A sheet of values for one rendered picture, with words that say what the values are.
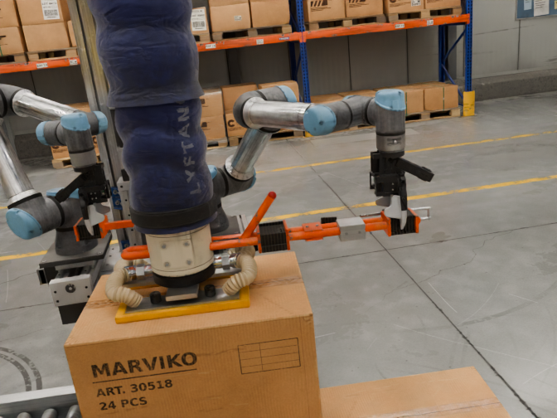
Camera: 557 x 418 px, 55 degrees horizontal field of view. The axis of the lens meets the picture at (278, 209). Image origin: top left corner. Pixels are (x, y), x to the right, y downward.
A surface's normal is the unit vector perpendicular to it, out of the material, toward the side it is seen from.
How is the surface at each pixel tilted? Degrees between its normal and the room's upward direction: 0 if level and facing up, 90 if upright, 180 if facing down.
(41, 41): 93
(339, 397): 0
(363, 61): 90
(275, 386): 89
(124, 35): 73
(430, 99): 90
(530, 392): 0
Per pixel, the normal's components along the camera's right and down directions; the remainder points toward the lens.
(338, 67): 0.15, 0.30
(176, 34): 0.68, -0.11
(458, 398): -0.10, -0.94
